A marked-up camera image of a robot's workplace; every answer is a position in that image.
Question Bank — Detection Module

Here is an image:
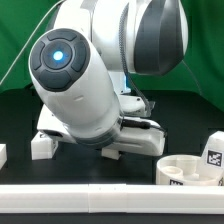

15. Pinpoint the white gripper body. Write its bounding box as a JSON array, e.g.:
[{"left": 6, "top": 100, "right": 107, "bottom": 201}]
[{"left": 37, "top": 105, "right": 166, "bottom": 156}]

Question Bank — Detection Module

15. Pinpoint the white U-shaped obstacle wall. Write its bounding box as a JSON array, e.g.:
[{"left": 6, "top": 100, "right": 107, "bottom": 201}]
[{"left": 0, "top": 143, "right": 224, "bottom": 215}]

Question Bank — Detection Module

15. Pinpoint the white round stool seat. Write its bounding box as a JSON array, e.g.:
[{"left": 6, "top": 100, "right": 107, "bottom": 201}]
[{"left": 156, "top": 155, "right": 224, "bottom": 186}]

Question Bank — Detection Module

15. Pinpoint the white cable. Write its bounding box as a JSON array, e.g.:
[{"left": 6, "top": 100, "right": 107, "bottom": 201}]
[{"left": 0, "top": 0, "right": 65, "bottom": 86}]

